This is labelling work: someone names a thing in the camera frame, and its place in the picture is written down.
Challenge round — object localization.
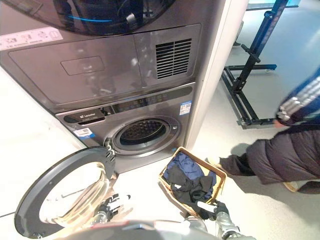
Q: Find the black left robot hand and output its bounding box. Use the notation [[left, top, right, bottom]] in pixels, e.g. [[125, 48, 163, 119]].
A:
[[99, 193, 131, 218]]

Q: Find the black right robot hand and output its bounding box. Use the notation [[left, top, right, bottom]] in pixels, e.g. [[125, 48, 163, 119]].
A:
[[197, 200, 230, 221]]

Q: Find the large black garment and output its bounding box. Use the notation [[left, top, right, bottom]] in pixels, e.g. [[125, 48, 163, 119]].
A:
[[170, 175, 217, 221]]

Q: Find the woven wicker laundry basket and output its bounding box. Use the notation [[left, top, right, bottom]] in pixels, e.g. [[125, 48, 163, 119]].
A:
[[158, 146, 228, 218]]

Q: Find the gray front-load washing machine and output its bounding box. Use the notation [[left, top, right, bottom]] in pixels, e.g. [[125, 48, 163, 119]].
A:
[[54, 81, 199, 175]]

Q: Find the round washing machine door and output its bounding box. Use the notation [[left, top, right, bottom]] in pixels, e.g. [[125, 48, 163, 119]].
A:
[[13, 146, 120, 230]]

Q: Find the washing machine control display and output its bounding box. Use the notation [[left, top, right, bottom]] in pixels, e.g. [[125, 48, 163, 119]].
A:
[[111, 93, 171, 114]]

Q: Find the silver robot torso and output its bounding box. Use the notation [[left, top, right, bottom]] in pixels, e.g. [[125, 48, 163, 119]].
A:
[[81, 216, 209, 240]]

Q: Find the dark blue garment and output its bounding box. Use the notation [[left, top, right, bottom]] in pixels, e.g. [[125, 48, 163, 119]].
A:
[[166, 152, 217, 194]]

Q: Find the small black garment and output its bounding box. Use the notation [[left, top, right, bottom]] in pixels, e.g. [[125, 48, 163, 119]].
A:
[[163, 166, 189, 187]]

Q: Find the white QR code sticker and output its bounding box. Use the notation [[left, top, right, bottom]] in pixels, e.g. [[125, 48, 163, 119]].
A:
[[74, 126, 97, 140]]

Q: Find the person in dark puffer jacket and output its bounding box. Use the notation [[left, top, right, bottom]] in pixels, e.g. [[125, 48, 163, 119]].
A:
[[204, 74, 320, 194]]

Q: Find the dark detergent drawer front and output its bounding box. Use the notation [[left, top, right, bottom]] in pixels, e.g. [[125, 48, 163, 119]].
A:
[[63, 109, 106, 125]]

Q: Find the blue white energy label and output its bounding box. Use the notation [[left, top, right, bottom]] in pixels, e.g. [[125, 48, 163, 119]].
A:
[[180, 100, 193, 115]]

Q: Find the white cabinet side panel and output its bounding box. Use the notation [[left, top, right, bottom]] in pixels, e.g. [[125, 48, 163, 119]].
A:
[[184, 0, 251, 154]]

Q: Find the gray stacked dryer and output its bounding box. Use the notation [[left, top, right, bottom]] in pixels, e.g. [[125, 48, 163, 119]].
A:
[[0, 0, 227, 116]]

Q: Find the dryer vent grille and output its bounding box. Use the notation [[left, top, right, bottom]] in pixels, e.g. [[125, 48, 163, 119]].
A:
[[155, 38, 193, 80]]

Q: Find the pink white instruction label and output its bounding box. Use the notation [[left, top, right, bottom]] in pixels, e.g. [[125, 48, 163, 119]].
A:
[[0, 27, 64, 51]]

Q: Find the dark round dryer door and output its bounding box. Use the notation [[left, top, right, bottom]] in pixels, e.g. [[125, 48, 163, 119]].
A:
[[52, 0, 221, 36]]

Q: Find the blue metal gantry frame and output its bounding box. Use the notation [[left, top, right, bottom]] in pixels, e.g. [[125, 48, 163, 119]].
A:
[[221, 0, 320, 130]]

